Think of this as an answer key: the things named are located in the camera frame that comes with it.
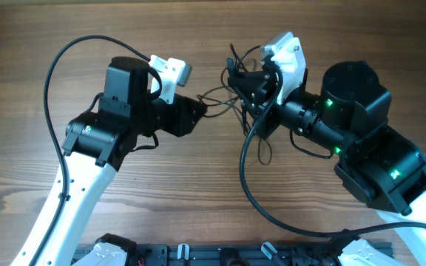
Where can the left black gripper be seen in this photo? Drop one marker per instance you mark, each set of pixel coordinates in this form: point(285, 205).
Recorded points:
point(181, 120)

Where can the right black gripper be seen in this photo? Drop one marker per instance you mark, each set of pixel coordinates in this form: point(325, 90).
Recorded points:
point(263, 107)

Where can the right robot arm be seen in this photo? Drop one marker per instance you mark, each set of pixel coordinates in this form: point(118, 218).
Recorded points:
point(349, 118)

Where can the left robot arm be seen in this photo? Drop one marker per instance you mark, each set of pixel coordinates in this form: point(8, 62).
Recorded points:
point(139, 98)

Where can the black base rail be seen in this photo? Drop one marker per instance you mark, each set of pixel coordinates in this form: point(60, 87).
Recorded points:
point(310, 253)

